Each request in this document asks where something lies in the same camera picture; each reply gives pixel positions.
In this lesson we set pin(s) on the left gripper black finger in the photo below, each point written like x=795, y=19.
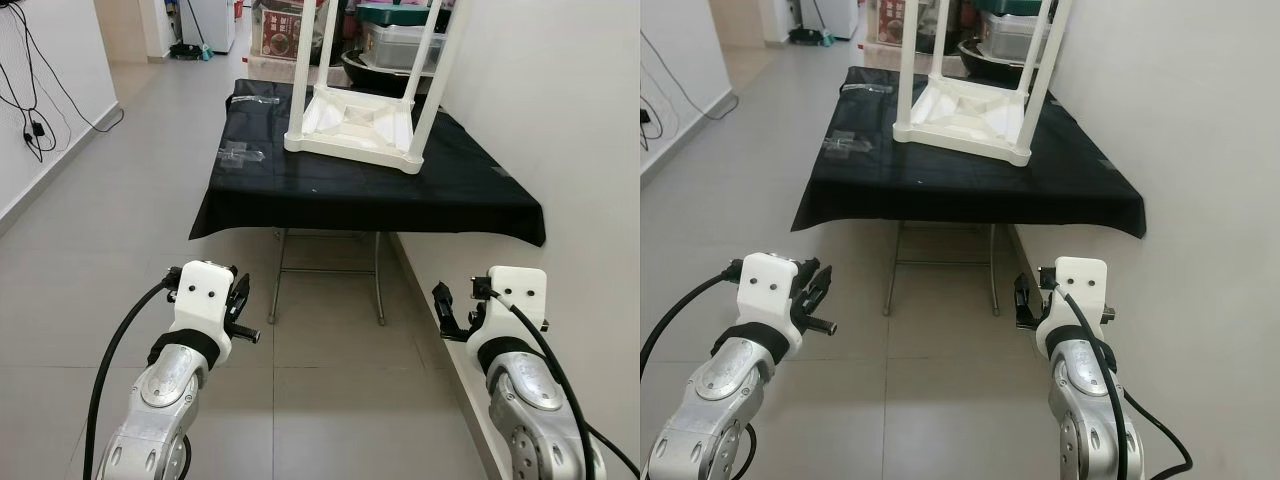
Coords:
x=808, y=275
x=822, y=285
x=240, y=290

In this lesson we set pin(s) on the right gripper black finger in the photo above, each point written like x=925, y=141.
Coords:
x=480, y=287
x=445, y=305
x=1022, y=298
x=1047, y=277

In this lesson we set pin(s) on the white plastic table top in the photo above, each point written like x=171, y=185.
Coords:
x=960, y=120
x=350, y=130

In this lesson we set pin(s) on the black tablecloth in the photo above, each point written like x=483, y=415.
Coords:
x=380, y=195
x=980, y=190

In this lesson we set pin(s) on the clear tape cross patch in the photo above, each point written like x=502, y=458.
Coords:
x=845, y=145
x=240, y=155

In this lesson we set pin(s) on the clear tape strip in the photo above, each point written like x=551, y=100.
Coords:
x=250, y=100
x=868, y=88

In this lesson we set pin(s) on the black floor mop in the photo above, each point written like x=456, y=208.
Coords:
x=190, y=50
x=808, y=38

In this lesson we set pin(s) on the clear plastic storage box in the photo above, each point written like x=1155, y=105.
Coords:
x=395, y=45
x=1005, y=35

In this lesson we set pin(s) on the white refrigerator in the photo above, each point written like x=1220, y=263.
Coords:
x=215, y=22
x=830, y=15

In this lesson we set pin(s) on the red printed box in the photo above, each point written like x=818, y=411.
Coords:
x=285, y=30
x=888, y=20

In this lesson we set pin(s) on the black bag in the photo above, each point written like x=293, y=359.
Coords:
x=338, y=35
x=960, y=25

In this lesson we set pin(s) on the green pot lid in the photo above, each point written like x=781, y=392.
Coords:
x=1005, y=5
x=395, y=12

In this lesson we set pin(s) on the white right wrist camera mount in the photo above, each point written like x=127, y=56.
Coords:
x=1075, y=290
x=515, y=295

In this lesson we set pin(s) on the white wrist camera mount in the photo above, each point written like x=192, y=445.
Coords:
x=205, y=300
x=515, y=295
x=770, y=290
x=1075, y=290

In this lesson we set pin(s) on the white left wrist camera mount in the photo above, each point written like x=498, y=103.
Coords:
x=205, y=300
x=770, y=290

